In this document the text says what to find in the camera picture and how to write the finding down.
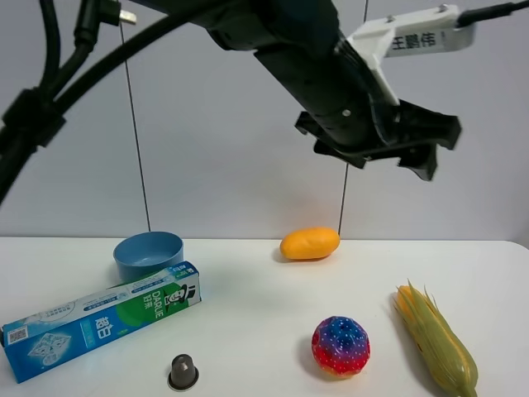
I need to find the red blue spotted ball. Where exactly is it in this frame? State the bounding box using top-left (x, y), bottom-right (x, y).
top-left (311, 316), bottom-right (371, 378)

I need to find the Darlie toothpaste box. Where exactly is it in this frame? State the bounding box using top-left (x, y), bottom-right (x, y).
top-left (2, 261), bottom-right (202, 383)

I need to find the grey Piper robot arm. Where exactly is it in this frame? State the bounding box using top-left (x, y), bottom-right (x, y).
top-left (190, 1), bottom-right (461, 181)

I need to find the corn cob with husk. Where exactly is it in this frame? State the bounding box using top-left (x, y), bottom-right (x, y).
top-left (394, 284), bottom-right (479, 396)

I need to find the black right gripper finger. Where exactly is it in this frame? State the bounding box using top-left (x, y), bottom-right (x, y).
top-left (427, 114), bottom-right (461, 151)

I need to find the grey coffee capsule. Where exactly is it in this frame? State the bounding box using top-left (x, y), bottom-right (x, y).
top-left (168, 354), bottom-right (199, 391)

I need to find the blue plastic bowl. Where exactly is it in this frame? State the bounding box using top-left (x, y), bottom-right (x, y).
top-left (113, 232), bottom-right (183, 283)

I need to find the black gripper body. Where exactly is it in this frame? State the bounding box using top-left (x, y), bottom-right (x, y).
top-left (255, 33), bottom-right (442, 168)

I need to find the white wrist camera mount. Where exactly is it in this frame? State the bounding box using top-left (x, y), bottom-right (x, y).
top-left (347, 4), bottom-right (476, 106)

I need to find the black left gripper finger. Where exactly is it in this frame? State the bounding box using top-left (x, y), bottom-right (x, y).
top-left (398, 144), bottom-right (437, 181)

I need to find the black cable bundle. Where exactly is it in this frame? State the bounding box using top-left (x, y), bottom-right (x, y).
top-left (0, 0), bottom-right (232, 208)

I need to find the yellow mango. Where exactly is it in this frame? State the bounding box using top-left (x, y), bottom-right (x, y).
top-left (279, 227), bottom-right (341, 261)

